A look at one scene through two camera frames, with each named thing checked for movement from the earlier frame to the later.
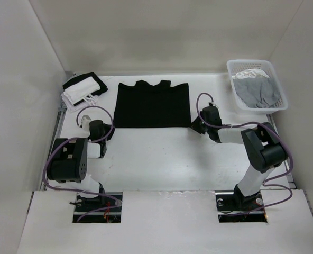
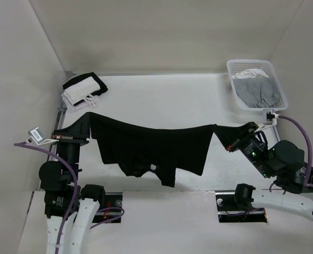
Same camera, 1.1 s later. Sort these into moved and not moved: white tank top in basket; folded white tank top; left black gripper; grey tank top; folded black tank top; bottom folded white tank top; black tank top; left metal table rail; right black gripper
Moved: left black gripper; black tank top; right black gripper
Not moved: folded black tank top; white tank top in basket; folded white tank top; left metal table rail; grey tank top; bottom folded white tank top
